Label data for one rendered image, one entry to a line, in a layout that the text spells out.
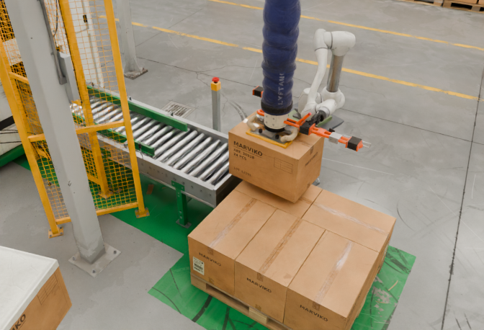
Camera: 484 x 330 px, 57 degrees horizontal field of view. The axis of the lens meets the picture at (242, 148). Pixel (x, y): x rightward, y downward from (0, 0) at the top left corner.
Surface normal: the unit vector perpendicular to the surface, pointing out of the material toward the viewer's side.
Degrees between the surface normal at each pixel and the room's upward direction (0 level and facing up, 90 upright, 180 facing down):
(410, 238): 0
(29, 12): 90
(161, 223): 0
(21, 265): 0
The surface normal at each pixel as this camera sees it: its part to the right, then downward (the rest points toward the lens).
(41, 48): 0.84, 0.33
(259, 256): 0.01, -0.81
